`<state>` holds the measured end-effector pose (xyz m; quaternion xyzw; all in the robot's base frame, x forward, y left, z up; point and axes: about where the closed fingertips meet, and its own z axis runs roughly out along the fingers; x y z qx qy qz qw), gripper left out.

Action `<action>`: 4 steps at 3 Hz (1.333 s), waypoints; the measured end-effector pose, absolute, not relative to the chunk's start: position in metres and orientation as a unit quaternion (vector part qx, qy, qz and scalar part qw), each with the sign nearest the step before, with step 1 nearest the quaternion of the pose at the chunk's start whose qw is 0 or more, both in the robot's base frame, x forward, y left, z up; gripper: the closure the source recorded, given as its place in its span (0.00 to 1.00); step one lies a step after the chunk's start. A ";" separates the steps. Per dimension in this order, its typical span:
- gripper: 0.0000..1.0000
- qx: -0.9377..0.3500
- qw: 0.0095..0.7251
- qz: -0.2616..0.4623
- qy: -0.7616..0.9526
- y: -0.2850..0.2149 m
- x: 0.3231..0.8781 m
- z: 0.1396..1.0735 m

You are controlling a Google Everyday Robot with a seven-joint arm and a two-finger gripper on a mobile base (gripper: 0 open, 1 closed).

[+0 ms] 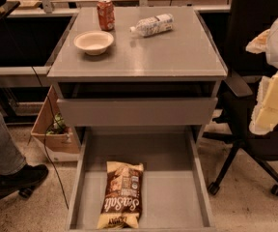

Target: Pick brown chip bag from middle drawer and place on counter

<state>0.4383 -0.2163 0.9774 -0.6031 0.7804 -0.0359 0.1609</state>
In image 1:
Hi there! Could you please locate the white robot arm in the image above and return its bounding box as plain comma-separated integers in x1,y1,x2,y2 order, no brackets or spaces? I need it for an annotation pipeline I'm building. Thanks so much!
246,18,278,135

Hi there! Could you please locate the orange soda can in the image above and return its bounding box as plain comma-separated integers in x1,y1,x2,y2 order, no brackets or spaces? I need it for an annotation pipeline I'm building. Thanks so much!
97,0,115,31

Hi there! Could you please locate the black cable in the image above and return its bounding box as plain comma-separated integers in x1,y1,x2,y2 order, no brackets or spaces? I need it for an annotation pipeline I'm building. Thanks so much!
0,0,70,211

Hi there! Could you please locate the clear plastic water bottle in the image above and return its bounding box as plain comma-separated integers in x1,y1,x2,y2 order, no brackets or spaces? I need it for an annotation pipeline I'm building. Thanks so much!
129,14,174,37

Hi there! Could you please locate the open grey middle drawer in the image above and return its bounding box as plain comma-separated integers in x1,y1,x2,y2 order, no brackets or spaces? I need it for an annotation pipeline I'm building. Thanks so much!
67,129,216,232

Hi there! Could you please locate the black office chair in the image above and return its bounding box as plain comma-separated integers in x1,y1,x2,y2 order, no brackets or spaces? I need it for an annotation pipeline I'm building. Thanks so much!
202,0,278,196

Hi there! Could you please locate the black shoe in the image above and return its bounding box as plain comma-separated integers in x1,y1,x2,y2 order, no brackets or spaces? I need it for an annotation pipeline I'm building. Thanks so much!
0,164,48,195

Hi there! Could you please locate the white paper bowl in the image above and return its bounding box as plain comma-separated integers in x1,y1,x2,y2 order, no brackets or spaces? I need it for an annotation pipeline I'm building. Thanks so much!
73,31,114,56

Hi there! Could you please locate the cardboard box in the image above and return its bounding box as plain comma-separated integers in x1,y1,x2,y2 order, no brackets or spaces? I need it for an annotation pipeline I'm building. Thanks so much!
31,86,79,154

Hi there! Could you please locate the green item in box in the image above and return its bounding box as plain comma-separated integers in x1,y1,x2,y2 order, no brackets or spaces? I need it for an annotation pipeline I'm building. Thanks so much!
46,113,67,134

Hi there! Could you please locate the brown sea salt chip bag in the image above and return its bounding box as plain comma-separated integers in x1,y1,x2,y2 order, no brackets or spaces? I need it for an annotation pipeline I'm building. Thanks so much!
97,161,144,229

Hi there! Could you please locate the grey drawer cabinet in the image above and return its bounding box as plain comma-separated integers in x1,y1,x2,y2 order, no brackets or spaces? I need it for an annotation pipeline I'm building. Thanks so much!
46,6,229,232

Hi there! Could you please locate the grey top drawer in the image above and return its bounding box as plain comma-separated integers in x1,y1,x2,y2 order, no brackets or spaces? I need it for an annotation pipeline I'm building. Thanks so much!
57,98,217,127

